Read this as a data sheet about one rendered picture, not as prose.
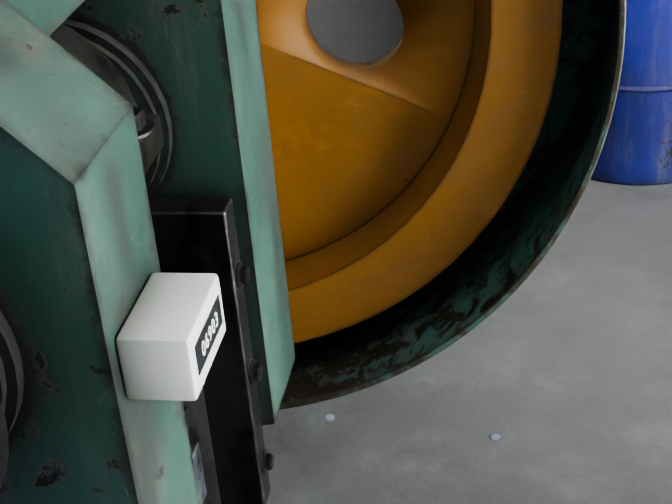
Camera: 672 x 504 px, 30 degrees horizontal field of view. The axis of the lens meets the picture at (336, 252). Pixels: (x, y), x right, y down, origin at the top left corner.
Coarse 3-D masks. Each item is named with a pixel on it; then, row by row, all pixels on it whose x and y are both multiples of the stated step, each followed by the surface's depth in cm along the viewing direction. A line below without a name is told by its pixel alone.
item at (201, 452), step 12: (192, 408) 96; (204, 408) 99; (192, 420) 96; (204, 420) 99; (192, 432) 96; (204, 432) 99; (192, 444) 96; (204, 444) 99; (192, 456) 95; (204, 456) 99; (204, 468) 99; (204, 480) 99; (216, 480) 103; (204, 492) 99; (216, 492) 103
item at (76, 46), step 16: (64, 32) 80; (64, 48) 78; (80, 48) 79; (96, 48) 81; (96, 64) 80; (112, 64) 81; (112, 80) 80; (128, 96) 82; (144, 112) 80; (144, 128) 80; (160, 128) 82; (144, 144) 79; (160, 144) 82; (144, 160) 79
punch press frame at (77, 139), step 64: (0, 0) 66; (64, 0) 76; (128, 0) 86; (192, 0) 86; (0, 64) 62; (64, 64) 66; (128, 64) 88; (192, 64) 88; (256, 64) 96; (0, 128) 59; (64, 128) 62; (128, 128) 67; (192, 128) 91; (256, 128) 96; (0, 192) 61; (64, 192) 60; (128, 192) 67; (192, 192) 93; (256, 192) 96; (0, 256) 62; (64, 256) 62; (128, 256) 67; (256, 256) 96; (0, 320) 64; (64, 320) 64; (256, 320) 98; (0, 384) 65; (64, 384) 66; (64, 448) 68; (128, 448) 68
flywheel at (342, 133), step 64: (256, 0) 113; (448, 0) 110; (512, 0) 106; (320, 64) 115; (384, 64) 115; (448, 64) 113; (512, 64) 109; (320, 128) 118; (384, 128) 117; (448, 128) 116; (512, 128) 112; (320, 192) 122; (384, 192) 121; (448, 192) 116; (320, 256) 124; (384, 256) 120; (448, 256) 119; (320, 320) 125
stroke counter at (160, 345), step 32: (160, 288) 69; (192, 288) 69; (128, 320) 67; (160, 320) 66; (192, 320) 66; (224, 320) 72; (128, 352) 66; (160, 352) 65; (192, 352) 65; (128, 384) 67; (160, 384) 66; (192, 384) 66
